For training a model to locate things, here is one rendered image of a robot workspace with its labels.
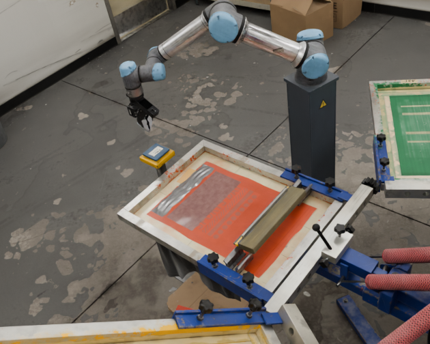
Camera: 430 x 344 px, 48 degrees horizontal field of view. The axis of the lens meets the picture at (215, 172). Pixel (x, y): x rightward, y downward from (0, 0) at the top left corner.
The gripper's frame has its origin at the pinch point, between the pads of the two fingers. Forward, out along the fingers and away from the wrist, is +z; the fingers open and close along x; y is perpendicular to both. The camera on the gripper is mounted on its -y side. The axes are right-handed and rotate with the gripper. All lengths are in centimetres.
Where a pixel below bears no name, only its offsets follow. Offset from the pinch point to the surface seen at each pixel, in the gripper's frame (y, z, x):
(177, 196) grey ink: -31.0, 14.4, 17.6
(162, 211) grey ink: -31.5, 14.5, 28.0
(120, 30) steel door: 296, 100, -207
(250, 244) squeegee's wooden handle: -81, 4, 28
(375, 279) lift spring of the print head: -125, 2, 19
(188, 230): -48, 15, 30
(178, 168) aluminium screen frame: -21.0, 11.4, 5.1
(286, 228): -82, 15, 8
